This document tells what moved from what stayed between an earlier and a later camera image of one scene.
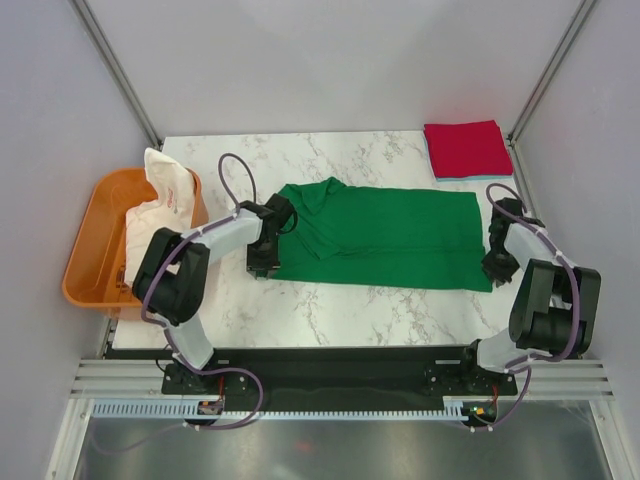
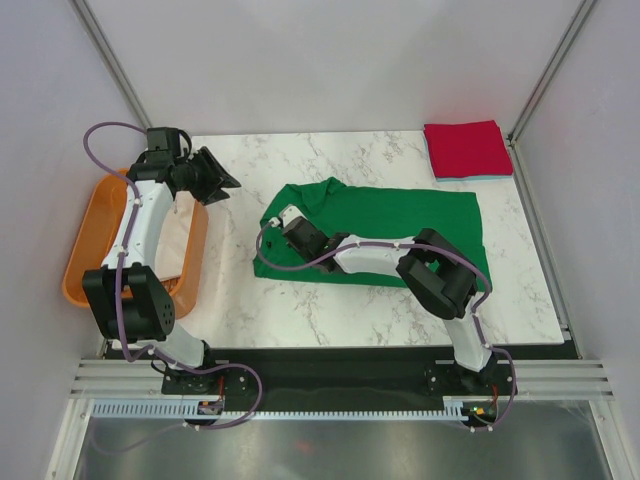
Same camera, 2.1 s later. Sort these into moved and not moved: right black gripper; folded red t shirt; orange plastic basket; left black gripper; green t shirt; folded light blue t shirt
Moved: left black gripper; right black gripper
Not moved: folded light blue t shirt; orange plastic basket; green t shirt; folded red t shirt
